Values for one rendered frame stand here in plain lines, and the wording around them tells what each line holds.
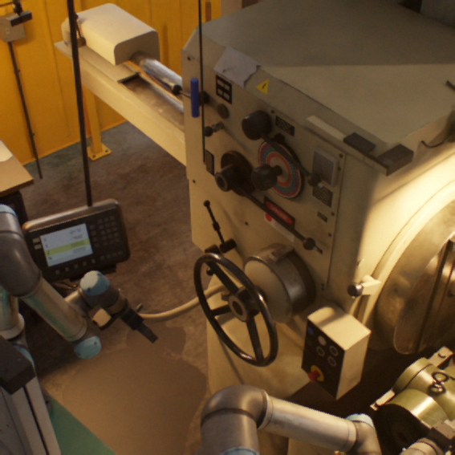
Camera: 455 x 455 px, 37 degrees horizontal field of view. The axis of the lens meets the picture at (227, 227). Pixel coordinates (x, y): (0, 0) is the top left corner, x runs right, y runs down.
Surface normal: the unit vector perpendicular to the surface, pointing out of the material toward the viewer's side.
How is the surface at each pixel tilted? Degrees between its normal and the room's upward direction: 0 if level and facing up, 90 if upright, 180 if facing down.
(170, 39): 90
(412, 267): 51
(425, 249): 39
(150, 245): 0
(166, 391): 0
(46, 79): 90
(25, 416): 90
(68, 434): 0
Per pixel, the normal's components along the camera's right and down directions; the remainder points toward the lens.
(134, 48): 0.63, 0.52
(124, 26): 0.00, -0.73
